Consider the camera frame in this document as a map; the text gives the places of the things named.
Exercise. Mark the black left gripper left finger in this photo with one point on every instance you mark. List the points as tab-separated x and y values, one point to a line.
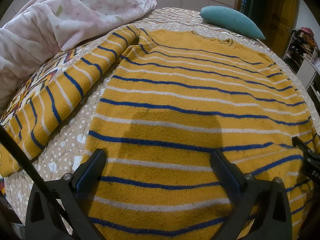
59	214

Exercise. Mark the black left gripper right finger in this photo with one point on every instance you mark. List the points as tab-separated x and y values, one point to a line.
273	217

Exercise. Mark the yellow striped knit sweater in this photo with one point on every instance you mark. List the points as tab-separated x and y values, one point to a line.
172	99

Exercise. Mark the beige dotted quilt bedspread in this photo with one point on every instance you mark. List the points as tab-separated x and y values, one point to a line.
67	143

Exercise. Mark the white shelf unit with clutter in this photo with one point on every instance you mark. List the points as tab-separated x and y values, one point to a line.
302	57

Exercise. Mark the dark wooden door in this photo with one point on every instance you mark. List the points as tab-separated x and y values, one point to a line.
275	18

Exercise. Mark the teal pillow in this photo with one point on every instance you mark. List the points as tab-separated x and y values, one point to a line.
232	20

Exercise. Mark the pink floral blanket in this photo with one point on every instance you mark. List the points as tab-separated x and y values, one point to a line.
42	28

